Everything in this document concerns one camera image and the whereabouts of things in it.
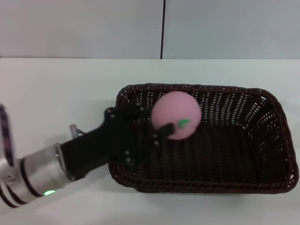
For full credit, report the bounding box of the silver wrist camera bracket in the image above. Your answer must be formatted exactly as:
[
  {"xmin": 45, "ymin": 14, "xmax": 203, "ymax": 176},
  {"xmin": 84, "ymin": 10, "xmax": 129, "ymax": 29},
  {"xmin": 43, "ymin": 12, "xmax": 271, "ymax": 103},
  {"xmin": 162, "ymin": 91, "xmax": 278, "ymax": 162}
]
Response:
[{"xmin": 69, "ymin": 124, "xmax": 88, "ymax": 139}]

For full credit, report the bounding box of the pink toy peach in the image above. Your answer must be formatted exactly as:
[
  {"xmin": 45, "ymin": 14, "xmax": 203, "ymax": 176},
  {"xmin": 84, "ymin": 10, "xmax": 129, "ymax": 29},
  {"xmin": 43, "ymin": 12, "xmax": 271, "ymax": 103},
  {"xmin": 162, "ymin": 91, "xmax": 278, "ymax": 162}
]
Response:
[{"xmin": 150, "ymin": 91, "xmax": 202, "ymax": 141}]

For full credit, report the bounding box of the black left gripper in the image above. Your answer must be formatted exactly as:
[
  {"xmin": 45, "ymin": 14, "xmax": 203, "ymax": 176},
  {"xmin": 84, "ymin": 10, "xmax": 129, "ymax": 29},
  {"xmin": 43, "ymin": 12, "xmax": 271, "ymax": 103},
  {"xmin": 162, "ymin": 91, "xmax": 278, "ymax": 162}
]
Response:
[{"xmin": 60, "ymin": 105, "xmax": 176, "ymax": 181}]

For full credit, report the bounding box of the black vertical wall strip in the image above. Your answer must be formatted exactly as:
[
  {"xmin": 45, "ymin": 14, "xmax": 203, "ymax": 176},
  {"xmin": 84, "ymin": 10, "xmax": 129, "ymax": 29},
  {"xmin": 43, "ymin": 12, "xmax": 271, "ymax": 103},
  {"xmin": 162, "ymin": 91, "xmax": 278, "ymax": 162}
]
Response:
[{"xmin": 160, "ymin": 0, "xmax": 166, "ymax": 60}]

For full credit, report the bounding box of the dark brown wicker basket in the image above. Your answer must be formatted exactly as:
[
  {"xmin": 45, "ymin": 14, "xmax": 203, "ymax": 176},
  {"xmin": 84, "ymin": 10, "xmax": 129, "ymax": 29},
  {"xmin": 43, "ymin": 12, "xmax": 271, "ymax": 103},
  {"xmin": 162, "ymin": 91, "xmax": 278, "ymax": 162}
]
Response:
[{"xmin": 107, "ymin": 82, "xmax": 297, "ymax": 194}]

